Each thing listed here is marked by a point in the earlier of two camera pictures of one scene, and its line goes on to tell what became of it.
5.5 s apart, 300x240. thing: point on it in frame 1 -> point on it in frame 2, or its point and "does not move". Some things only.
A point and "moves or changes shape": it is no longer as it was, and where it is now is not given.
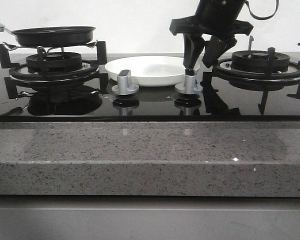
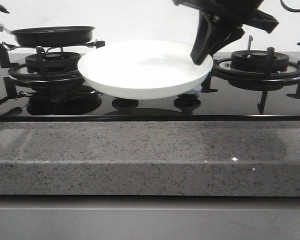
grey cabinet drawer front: [27, 217] does not move
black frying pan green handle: [48, 36] does not move
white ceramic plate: [150, 70] moves or changes shape
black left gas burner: [56, 62] does not move
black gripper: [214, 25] -> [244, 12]
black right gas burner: [259, 60] does not move
